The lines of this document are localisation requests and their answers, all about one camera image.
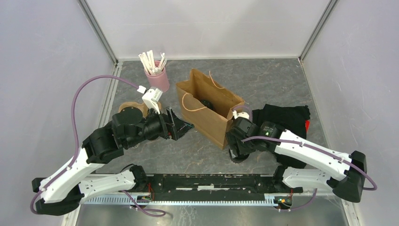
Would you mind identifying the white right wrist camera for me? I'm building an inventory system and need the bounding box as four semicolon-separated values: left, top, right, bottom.
232;110;250;120

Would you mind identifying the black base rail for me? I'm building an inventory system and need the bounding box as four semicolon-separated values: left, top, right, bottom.
118;173;303;202

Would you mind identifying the brown cardboard cup carrier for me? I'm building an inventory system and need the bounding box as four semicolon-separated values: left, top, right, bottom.
115;101;162;118

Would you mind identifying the pink straw holder cup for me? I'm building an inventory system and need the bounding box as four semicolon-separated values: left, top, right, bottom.
144;65;170;92

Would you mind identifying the black cloth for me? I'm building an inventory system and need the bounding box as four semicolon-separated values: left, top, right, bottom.
252;104;311;168

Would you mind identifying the white wrapped straws bundle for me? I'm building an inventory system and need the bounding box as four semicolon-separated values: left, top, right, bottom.
138;50;167;76

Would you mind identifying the brown paper bag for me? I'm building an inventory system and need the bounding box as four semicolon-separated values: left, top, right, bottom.
176;69;245;149

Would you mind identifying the red small object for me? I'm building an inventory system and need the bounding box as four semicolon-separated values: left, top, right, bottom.
305;120;310;133

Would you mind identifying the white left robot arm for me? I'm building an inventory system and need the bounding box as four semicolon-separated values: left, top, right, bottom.
30;107;194;216

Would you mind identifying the black plastic cup lid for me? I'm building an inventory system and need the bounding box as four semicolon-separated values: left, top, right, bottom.
200;99;215;111

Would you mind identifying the aluminium slotted cable duct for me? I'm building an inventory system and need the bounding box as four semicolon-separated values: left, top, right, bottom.
70;174;294;207

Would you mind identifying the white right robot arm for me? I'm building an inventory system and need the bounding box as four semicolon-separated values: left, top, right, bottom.
225;117;367;203

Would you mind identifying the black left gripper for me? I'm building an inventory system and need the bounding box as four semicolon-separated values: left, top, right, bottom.
125;103;195;148

